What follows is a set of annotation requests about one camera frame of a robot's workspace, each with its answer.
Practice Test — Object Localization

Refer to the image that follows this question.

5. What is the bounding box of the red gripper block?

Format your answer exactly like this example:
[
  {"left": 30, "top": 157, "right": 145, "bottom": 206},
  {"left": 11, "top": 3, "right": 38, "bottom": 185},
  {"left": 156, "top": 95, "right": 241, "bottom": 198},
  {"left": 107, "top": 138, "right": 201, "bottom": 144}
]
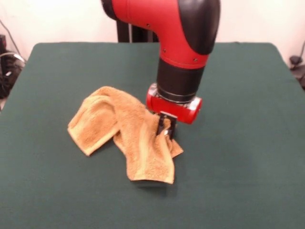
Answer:
[{"left": 145, "top": 83, "right": 203, "bottom": 140}]

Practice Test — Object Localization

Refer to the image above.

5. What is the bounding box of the tan terry towel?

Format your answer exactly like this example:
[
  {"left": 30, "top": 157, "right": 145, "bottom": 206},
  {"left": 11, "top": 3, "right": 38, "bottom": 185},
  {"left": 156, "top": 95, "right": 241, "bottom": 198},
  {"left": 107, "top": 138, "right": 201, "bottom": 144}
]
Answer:
[{"left": 67, "top": 85, "right": 184, "bottom": 185}]

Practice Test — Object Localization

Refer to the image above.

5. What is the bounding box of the dark green table cloth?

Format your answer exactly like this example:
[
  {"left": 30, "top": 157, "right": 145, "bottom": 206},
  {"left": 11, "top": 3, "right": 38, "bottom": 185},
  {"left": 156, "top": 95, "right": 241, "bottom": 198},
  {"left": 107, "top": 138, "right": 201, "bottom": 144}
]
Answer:
[{"left": 0, "top": 42, "right": 305, "bottom": 229}]

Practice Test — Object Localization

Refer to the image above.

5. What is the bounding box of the black equipment pile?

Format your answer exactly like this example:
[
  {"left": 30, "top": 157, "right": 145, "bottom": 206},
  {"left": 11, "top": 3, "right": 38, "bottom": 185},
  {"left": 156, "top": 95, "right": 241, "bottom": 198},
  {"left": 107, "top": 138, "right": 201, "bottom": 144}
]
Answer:
[{"left": 0, "top": 34, "right": 26, "bottom": 100}]

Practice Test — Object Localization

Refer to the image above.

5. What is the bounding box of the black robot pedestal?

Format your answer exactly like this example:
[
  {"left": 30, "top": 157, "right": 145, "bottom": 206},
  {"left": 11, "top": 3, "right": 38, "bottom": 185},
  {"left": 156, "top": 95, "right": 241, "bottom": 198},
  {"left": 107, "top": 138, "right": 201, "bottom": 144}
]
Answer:
[{"left": 116, "top": 20, "right": 160, "bottom": 43}]

